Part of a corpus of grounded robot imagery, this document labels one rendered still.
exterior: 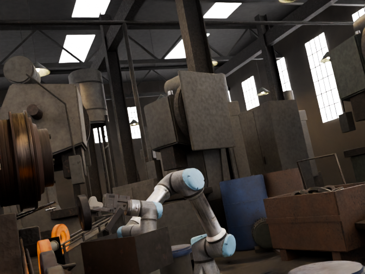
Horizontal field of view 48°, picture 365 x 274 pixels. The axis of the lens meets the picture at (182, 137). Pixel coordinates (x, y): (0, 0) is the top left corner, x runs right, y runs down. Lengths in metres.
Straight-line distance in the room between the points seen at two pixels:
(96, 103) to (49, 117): 6.24
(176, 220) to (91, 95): 7.06
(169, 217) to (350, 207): 1.79
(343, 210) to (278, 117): 3.20
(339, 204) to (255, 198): 1.68
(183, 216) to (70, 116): 1.70
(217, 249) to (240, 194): 2.91
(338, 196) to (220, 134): 2.41
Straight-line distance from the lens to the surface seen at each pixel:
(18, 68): 5.09
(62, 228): 2.49
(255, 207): 5.15
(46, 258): 1.10
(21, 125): 1.91
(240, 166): 9.25
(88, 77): 11.15
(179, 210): 4.46
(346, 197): 3.76
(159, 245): 1.54
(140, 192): 6.12
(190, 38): 6.53
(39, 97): 4.89
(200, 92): 5.59
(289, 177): 5.41
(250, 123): 6.96
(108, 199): 1.83
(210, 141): 5.48
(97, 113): 10.92
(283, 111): 6.75
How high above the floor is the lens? 0.84
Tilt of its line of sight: 8 degrees up
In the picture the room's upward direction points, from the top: 10 degrees counter-clockwise
